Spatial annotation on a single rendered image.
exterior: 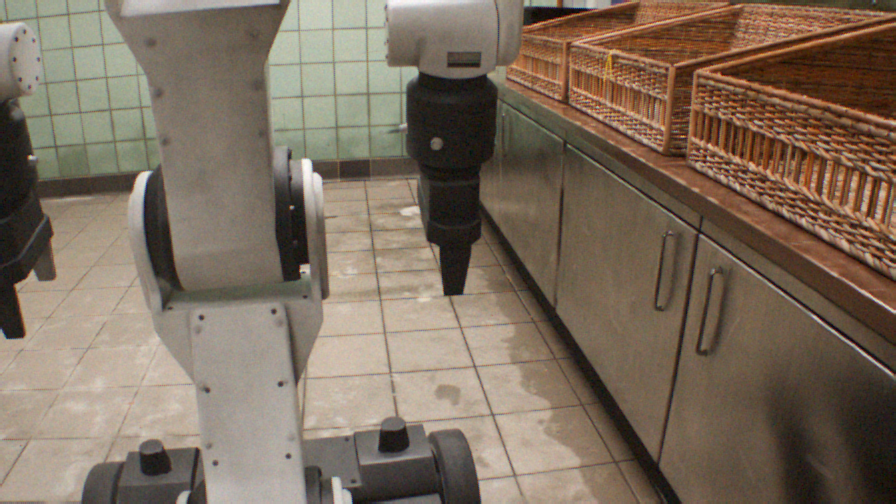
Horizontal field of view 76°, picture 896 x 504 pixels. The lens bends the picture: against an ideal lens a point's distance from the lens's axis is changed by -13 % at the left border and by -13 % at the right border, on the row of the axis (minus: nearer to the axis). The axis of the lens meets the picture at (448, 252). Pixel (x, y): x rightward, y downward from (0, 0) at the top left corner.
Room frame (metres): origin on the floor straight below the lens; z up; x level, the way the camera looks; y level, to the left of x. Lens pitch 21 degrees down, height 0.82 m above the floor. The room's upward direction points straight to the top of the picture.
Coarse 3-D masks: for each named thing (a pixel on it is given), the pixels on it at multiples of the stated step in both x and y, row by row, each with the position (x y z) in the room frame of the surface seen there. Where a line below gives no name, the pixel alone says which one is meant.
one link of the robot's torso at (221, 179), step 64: (128, 0) 0.55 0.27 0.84; (192, 0) 0.55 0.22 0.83; (256, 0) 0.56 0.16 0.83; (192, 64) 0.55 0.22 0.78; (256, 64) 0.56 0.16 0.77; (192, 128) 0.56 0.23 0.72; (256, 128) 0.57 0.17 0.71; (192, 192) 0.56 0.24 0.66; (256, 192) 0.57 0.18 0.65; (192, 256) 0.56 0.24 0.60; (256, 256) 0.57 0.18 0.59
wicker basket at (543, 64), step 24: (648, 0) 2.17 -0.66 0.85; (672, 0) 2.02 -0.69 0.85; (552, 24) 2.18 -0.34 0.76; (576, 24) 2.19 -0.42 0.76; (600, 24) 2.21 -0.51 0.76; (624, 24) 2.23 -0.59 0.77; (648, 24) 1.66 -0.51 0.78; (528, 48) 1.92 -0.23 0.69; (552, 48) 1.71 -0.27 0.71; (624, 48) 1.65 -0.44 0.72; (528, 72) 1.91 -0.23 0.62; (552, 72) 1.71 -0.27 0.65; (552, 96) 1.69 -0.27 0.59
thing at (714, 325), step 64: (512, 128) 1.89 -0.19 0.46; (576, 128) 1.34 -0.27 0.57; (512, 192) 1.88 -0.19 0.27; (576, 192) 1.34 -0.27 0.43; (640, 192) 1.04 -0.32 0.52; (704, 192) 0.83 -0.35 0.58; (512, 256) 2.02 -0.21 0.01; (576, 256) 1.31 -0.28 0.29; (640, 256) 1.01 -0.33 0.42; (704, 256) 0.81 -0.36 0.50; (768, 256) 0.66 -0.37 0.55; (832, 256) 0.60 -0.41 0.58; (576, 320) 1.28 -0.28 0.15; (640, 320) 0.98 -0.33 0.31; (704, 320) 0.76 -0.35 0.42; (768, 320) 0.65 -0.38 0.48; (832, 320) 0.55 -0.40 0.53; (640, 384) 0.94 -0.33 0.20; (704, 384) 0.75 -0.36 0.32; (768, 384) 0.62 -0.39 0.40; (832, 384) 0.52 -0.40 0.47; (640, 448) 0.99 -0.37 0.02; (704, 448) 0.72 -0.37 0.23; (768, 448) 0.59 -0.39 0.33; (832, 448) 0.50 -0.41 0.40
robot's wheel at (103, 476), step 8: (96, 464) 0.72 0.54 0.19; (104, 464) 0.72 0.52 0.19; (112, 464) 0.72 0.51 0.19; (120, 464) 0.72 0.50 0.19; (96, 472) 0.69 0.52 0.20; (104, 472) 0.69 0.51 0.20; (112, 472) 0.69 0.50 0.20; (120, 472) 0.71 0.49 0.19; (88, 480) 0.67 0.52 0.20; (96, 480) 0.67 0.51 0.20; (104, 480) 0.67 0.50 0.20; (112, 480) 0.68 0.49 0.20; (88, 488) 0.66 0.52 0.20; (96, 488) 0.66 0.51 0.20; (104, 488) 0.66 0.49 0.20; (112, 488) 0.66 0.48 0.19; (88, 496) 0.64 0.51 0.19; (96, 496) 0.64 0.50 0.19; (104, 496) 0.65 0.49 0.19; (112, 496) 0.65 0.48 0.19
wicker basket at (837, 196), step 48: (816, 48) 1.01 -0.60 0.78; (864, 48) 1.02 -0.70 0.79; (720, 96) 0.91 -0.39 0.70; (768, 96) 0.78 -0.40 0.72; (816, 96) 1.01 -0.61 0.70; (864, 96) 1.03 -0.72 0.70; (720, 144) 0.89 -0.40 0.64; (768, 144) 0.78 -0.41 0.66; (816, 144) 0.69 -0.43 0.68; (864, 144) 0.61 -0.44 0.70; (768, 192) 0.76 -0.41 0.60; (816, 192) 0.67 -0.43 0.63; (864, 192) 0.82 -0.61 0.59; (864, 240) 0.58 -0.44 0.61
